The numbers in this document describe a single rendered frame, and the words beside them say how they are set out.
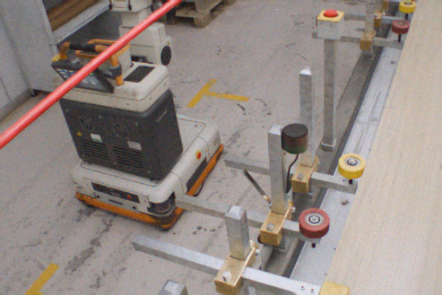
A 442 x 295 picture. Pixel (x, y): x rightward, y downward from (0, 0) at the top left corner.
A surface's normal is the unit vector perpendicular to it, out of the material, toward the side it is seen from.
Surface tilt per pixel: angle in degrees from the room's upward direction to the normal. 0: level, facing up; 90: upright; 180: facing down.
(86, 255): 0
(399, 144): 0
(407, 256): 0
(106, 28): 90
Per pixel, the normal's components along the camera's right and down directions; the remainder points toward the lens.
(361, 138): -0.11, -0.78
